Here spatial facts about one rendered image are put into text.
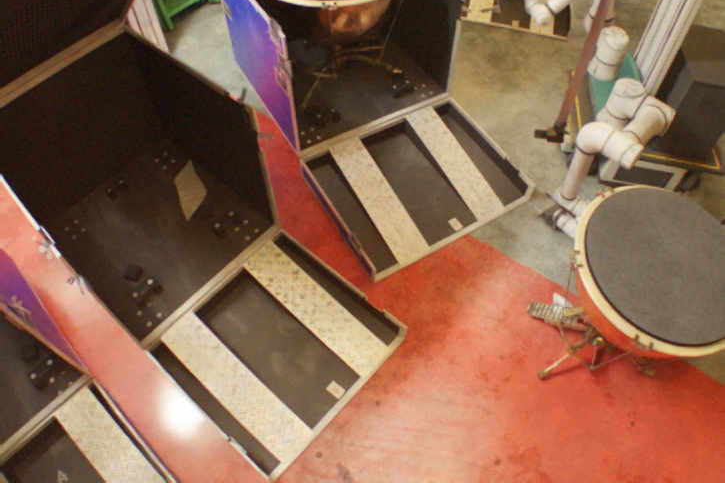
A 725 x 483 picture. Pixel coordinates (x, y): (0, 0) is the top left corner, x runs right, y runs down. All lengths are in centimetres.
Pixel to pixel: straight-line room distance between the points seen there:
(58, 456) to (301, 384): 115
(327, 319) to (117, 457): 110
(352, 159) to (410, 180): 35
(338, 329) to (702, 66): 224
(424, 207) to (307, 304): 86
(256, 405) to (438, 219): 133
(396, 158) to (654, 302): 172
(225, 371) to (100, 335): 73
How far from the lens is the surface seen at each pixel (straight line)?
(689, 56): 299
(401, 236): 265
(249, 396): 231
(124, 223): 281
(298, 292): 242
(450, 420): 234
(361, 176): 278
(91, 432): 243
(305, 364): 238
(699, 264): 206
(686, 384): 281
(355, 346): 237
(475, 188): 289
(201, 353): 236
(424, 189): 288
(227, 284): 250
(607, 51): 318
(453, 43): 302
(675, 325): 188
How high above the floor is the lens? 225
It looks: 54 degrees down
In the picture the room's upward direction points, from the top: straight up
